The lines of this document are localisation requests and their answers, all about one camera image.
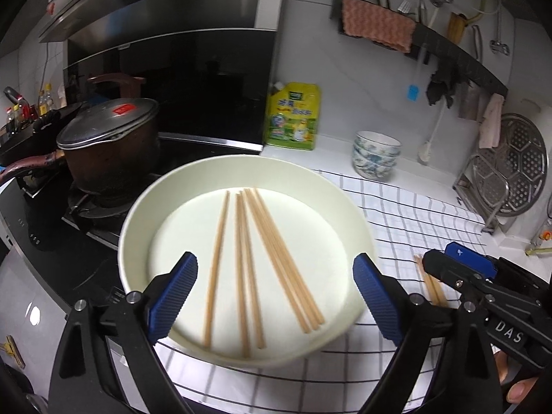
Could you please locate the tapered wooden chopstick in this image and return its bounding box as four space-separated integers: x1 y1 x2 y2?
240 192 266 349
204 190 231 349
244 188 311 334
248 188 319 329
254 187 325 325

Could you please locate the brown curved handle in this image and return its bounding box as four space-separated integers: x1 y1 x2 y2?
88 73 146 98

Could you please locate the black wall rail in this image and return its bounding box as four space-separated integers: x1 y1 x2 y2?
329 0 510 100

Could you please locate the person's right hand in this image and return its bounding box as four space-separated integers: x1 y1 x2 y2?
495 349 541 404

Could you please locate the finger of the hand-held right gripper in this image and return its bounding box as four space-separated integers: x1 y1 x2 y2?
444 242 499 278
422 249 488 307

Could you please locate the pile of wooden chopsticks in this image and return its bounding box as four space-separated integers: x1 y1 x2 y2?
414 255 448 307

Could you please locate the pink hanging towel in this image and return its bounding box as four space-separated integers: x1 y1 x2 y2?
478 93 505 148

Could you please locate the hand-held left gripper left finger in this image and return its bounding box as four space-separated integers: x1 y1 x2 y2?
47 250 199 414

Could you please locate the yellow green seasoning pouch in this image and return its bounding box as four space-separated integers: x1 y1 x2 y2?
263 80 322 152

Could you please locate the cream round basin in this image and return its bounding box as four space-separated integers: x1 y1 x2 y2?
117 155 381 370

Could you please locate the blue floral porcelain bowl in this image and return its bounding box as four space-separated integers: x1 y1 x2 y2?
354 130 403 157
353 147 400 170
354 161 396 184

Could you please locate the black range hood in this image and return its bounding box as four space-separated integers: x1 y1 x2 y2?
39 0 286 156

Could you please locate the steel dish rack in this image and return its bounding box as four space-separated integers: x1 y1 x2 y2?
452 151 519 236

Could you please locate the black gas stove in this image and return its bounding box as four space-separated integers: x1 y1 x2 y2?
0 133 262 303

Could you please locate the black hanging cloth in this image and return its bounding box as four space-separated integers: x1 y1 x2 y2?
424 66 460 109

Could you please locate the steel cleaver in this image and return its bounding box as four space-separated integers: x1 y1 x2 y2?
456 79 481 122

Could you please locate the row of condiment bottles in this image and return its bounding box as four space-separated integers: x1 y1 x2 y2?
2 83 68 137

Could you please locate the orange dishcloth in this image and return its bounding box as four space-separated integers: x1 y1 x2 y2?
342 0 417 53

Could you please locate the white long-handled brush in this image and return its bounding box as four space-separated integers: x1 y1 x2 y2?
417 73 450 165

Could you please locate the dark cooking pot with lid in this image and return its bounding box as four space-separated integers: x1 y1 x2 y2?
0 98 161 197

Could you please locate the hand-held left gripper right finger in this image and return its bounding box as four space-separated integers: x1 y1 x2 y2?
352 253 505 414

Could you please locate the perforated steel steamer plate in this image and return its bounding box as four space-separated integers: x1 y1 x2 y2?
472 113 549 217

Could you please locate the gas valve with orange knob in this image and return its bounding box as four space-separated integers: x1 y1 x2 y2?
535 218 552 247

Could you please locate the white black-checked cloth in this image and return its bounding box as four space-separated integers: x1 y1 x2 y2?
108 169 491 414

